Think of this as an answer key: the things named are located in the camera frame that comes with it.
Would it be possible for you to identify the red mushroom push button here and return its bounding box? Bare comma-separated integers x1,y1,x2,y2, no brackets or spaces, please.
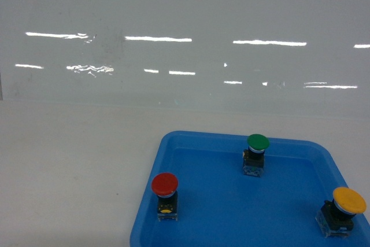
151,172,179,221

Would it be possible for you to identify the yellow mushroom push button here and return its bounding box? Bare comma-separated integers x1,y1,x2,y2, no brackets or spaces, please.
315,187,367,238

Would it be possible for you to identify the green mushroom push button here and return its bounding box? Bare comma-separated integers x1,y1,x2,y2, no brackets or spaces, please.
243,134,270,177

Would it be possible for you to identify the blue plastic tray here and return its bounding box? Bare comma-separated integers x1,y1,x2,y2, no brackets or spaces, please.
129,131,369,246

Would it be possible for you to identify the white whiteboard panel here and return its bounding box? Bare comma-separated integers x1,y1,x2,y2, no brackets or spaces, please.
1,0,369,119

